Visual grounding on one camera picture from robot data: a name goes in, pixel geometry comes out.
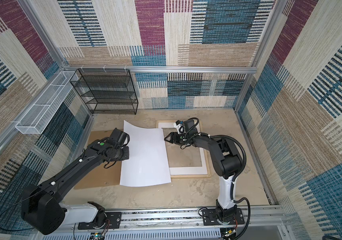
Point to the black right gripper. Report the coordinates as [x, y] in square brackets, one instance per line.
[172, 138]

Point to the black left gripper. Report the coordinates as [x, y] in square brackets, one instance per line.
[126, 155]

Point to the clear acrylic sheet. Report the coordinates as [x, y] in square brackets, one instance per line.
[177, 157]

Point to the black white landscape photo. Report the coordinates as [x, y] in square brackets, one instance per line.
[195, 171]

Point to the light wooden picture frame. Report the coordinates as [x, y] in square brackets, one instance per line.
[208, 168]

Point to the colour landscape photo underneath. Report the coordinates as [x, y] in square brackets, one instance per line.
[148, 161]

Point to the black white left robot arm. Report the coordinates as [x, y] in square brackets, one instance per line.
[42, 207]

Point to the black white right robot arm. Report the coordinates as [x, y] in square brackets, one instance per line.
[229, 160]

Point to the brown hardboard backing panel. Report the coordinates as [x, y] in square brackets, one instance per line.
[105, 175]

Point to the black wire mesh shelf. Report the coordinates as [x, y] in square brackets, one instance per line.
[106, 91]

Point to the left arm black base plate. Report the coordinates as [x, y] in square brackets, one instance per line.
[112, 219]

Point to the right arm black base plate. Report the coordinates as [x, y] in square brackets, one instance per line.
[210, 217]

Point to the white wire mesh basket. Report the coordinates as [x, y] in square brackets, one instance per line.
[47, 104]

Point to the aluminium front rail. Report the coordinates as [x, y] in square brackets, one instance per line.
[263, 223]

